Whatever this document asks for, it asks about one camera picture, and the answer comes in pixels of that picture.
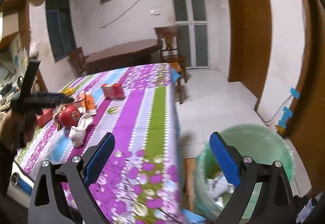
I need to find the red apple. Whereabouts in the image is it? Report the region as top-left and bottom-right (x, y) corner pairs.
(58, 104), (81, 129)

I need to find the white crumpled cloth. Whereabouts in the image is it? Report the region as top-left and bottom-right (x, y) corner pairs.
(69, 113), (93, 148)

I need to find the orange white snack bag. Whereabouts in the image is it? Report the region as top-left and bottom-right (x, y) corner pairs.
(78, 91), (97, 116)

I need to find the brown wooden door right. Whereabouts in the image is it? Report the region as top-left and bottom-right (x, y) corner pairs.
(286, 0), (324, 197)

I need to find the wooden chair by glass door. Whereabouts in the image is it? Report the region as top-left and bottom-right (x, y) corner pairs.
(154, 25), (188, 83)

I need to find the glass panel door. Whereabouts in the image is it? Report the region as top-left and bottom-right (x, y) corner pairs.
(173, 0), (208, 68)

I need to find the blue tape on wall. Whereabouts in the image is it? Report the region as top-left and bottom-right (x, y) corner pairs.
(277, 87), (300, 130)

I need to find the brown wooden door middle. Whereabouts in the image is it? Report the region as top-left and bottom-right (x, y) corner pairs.
(228, 0), (272, 98)

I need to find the dark wooden dining table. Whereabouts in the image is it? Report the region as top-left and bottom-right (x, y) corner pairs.
(85, 39), (163, 73)

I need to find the small red carton box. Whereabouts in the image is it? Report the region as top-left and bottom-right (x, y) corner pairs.
(101, 83), (125, 100)

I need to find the wooden chair by window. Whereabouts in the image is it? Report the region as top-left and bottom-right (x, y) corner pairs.
(68, 47), (94, 76)

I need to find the yellow plastic bottle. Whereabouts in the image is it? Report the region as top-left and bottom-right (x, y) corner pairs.
(61, 87), (76, 97)

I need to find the purple striped floral tablecloth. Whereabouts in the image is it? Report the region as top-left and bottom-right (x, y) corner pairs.
(15, 63), (187, 223)

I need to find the dark window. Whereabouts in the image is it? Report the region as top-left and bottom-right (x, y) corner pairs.
(45, 0), (77, 62)

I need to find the green lined trash bin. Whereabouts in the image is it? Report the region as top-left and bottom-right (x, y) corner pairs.
(194, 124), (295, 223)

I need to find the brown wooden door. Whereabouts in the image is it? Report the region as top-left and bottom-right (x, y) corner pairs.
(228, 0), (272, 98)
(286, 0), (324, 197)

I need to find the large red carton box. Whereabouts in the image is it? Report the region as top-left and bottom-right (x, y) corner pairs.
(36, 108), (53, 128)

